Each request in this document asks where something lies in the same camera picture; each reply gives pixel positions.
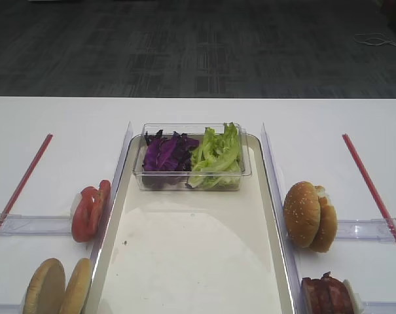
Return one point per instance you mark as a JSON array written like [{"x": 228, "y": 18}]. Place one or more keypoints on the red tape strip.
[
  {"x": 24, "y": 179},
  {"x": 377, "y": 198}
]

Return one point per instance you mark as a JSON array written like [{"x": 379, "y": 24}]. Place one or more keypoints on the clear acrylic divider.
[
  {"x": 286, "y": 245},
  {"x": 104, "y": 222}
]

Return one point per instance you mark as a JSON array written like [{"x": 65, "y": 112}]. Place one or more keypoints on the right clear acrylic divider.
[{"x": 286, "y": 245}]

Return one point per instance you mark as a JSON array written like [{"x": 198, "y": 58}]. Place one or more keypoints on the left lower clear rail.
[{"x": 10, "y": 309}]

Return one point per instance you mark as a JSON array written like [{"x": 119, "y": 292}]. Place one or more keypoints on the left clear acrylic divider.
[{"x": 104, "y": 222}]

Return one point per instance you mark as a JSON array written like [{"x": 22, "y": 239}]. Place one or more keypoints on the right red tape strip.
[{"x": 377, "y": 198}]

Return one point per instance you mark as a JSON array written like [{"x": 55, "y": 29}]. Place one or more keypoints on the right upper clear rail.
[{"x": 380, "y": 229}]

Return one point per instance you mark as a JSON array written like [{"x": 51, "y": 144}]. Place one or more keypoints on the sesame top bun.
[{"x": 301, "y": 211}]

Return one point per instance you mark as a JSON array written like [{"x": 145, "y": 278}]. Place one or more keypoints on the rear tomato slice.
[{"x": 100, "y": 201}]

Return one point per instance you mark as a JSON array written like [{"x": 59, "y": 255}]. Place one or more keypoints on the white pusher block meat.
[{"x": 356, "y": 301}]

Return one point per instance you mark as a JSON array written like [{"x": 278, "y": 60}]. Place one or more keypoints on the left red tape strip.
[{"x": 24, "y": 179}]

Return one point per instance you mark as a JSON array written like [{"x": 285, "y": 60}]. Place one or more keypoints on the clear rail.
[
  {"x": 379, "y": 307},
  {"x": 10, "y": 309},
  {"x": 13, "y": 225},
  {"x": 380, "y": 229}
]

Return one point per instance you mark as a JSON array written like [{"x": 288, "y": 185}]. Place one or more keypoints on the clear plastic salad container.
[{"x": 176, "y": 180}]

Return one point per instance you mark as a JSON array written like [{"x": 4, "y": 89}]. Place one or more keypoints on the right lower clear rail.
[{"x": 379, "y": 307}]

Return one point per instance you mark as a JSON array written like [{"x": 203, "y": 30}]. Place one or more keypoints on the bun half pale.
[{"x": 46, "y": 289}]

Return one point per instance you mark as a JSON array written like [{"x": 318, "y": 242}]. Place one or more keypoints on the stack of meat patties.
[{"x": 326, "y": 295}]

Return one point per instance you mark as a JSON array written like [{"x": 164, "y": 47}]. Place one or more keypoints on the metal serving tray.
[{"x": 192, "y": 251}]

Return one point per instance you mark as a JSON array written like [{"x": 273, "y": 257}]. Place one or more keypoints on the left upper clear rail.
[{"x": 13, "y": 225}]

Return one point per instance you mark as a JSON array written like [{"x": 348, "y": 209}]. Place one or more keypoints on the green lettuce leaves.
[{"x": 216, "y": 162}]

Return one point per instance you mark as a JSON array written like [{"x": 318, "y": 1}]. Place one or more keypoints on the white pusher block tomato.
[{"x": 75, "y": 204}]

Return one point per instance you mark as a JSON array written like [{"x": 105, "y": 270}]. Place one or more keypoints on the purple cabbage leaves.
[{"x": 169, "y": 154}]

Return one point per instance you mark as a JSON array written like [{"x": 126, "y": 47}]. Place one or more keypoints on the rear top bun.
[{"x": 328, "y": 223}]

